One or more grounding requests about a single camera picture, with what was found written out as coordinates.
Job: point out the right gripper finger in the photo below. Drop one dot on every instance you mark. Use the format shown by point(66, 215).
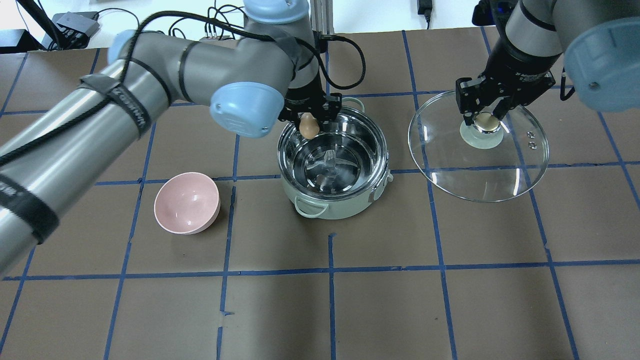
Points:
point(503, 105)
point(470, 97)

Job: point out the brown egg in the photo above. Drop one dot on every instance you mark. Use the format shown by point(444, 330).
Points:
point(308, 126)

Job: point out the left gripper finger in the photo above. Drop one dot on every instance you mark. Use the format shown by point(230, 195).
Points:
point(327, 108)
point(291, 113)

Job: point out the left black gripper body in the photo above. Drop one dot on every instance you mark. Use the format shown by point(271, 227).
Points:
point(303, 93)

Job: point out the pale green electric pot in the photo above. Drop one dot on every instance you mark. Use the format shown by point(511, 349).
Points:
point(339, 172)

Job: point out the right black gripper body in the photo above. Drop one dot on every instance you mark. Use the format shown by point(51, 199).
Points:
point(520, 65)

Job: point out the aluminium frame post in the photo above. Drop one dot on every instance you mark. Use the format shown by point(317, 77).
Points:
point(322, 18)

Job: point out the glass pot lid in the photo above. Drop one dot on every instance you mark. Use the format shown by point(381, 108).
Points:
point(486, 161)

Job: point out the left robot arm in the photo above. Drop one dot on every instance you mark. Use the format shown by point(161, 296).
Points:
point(274, 72)

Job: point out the pink bowl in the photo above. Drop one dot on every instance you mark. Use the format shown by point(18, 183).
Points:
point(187, 203)

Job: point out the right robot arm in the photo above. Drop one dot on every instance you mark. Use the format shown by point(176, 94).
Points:
point(598, 41)

